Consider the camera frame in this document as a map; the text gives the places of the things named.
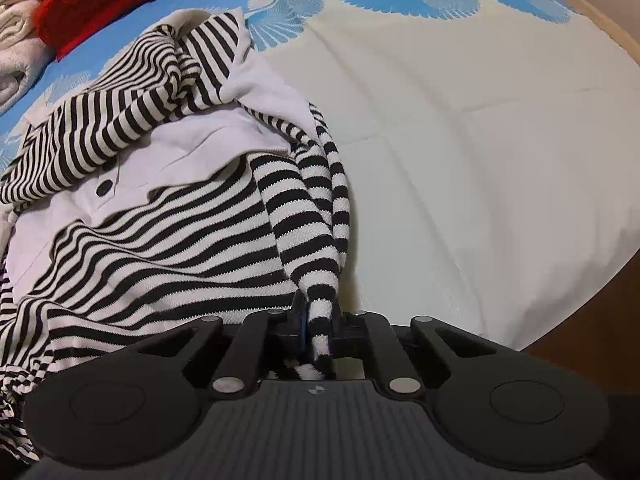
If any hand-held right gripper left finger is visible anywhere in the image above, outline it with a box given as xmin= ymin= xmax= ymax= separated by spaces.
xmin=145 ymin=292 xmax=308 ymax=400

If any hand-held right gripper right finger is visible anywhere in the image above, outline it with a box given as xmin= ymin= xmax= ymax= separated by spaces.
xmin=330 ymin=305 xmax=501 ymax=400

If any black white striped shirt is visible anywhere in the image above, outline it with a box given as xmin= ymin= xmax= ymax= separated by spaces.
xmin=0 ymin=10 xmax=353 ymax=466

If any blue printed bed sheet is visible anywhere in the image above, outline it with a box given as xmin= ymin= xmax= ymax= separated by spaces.
xmin=0 ymin=0 xmax=640 ymax=351

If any red folded blanket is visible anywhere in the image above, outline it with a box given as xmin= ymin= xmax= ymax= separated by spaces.
xmin=37 ymin=0 xmax=221 ymax=61

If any cream folded quilt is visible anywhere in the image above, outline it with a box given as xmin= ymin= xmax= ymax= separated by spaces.
xmin=0 ymin=0 xmax=53 ymax=111

